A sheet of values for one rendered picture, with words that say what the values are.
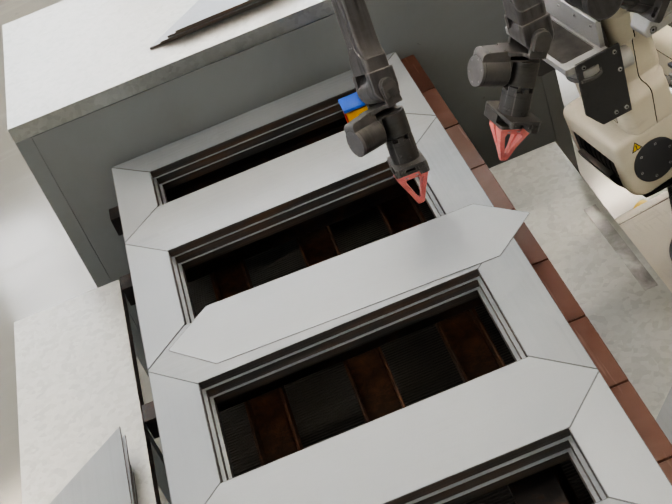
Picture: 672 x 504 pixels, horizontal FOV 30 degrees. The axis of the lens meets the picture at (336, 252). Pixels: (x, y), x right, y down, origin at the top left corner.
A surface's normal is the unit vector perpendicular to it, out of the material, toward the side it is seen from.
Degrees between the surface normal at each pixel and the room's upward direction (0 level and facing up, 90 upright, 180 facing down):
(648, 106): 90
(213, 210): 0
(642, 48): 90
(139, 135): 90
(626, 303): 0
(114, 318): 0
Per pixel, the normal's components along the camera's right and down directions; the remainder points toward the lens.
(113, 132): 0.23, 0.55
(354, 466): -0.30, -0.74
